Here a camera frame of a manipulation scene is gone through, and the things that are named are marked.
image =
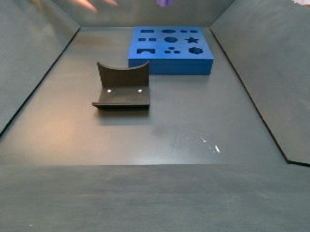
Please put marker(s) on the blue shape sorter block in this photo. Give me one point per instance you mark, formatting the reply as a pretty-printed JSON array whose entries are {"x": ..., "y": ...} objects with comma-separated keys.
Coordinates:
[{"x": 175, "y": 50}]

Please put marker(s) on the black curved plastic holder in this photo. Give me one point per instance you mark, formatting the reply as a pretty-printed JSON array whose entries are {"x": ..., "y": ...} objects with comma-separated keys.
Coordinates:
[{"x": 124, "y": 87}]

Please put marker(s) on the purple three prong object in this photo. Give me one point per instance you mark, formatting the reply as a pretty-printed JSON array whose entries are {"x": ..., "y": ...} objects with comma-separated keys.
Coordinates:
[{"x": 164, "y": 3}]

